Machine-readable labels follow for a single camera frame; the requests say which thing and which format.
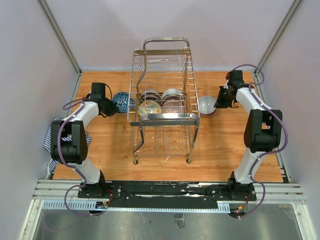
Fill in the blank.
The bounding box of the blue triangle pattern bowl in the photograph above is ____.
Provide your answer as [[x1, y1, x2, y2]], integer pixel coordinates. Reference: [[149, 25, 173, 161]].
[[112, 91, 135, 112]]

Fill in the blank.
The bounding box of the black dotted hexagon bowl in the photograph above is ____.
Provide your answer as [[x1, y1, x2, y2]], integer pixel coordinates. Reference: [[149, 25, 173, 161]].
[[198, 95, 216, 114]]

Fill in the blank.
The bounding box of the yellow rim leaf bowl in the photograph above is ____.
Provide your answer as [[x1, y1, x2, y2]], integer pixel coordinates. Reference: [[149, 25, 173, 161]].
[[138, 100, 162, 116]]

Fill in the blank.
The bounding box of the red ikat pattern bowl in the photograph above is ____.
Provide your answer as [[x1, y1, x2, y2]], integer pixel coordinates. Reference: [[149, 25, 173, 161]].
[[162, 100, 184, 114]]

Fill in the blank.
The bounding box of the black floral red bowl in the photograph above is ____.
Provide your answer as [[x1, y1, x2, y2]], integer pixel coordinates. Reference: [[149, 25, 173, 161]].
[[200, 112, 215, 117]]

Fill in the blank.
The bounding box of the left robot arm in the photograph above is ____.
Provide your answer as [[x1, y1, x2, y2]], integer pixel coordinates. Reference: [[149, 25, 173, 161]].
[[50, 82, 118, 198]]

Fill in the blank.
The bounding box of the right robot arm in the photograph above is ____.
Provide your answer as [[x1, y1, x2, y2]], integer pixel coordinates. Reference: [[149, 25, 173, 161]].
[[215, 69, 283, 201]]

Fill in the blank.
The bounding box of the black leaf coral bowl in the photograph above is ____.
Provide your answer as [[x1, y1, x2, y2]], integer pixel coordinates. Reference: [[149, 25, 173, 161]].
[[140, 94, 160, 102]]

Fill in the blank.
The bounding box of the brown diamond pattern bowl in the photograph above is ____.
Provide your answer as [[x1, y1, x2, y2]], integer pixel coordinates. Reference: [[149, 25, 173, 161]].
[[142, 88, 160, 97]]

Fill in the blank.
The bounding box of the plain white bowl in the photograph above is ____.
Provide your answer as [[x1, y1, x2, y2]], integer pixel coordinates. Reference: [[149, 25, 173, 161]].
[[162, 88, 182, 98]]

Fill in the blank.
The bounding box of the red geometric pattern bowl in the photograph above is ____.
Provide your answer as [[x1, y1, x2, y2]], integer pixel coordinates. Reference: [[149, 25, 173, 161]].
[[162, 94, 184, 102]]

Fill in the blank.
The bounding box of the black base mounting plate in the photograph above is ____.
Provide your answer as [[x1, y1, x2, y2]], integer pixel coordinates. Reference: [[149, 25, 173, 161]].
[[77, 180, 257, 204]]

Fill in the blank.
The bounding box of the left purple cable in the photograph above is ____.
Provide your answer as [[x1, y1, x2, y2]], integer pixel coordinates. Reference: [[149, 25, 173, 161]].
[[56, 97, 108, 232]]

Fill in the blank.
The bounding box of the silver wire dish rack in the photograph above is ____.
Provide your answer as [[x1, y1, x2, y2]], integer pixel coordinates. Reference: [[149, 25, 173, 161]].
[[127, 36, 200, 165]]

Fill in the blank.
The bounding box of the aluminium frame rail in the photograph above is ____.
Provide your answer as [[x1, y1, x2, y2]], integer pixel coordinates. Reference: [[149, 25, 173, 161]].
[[37, 0, 82, 76]]

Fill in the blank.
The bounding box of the grey slotted cable duct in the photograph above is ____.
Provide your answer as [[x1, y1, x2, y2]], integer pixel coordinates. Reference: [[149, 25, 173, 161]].
[[41, 199, 231, 213]]

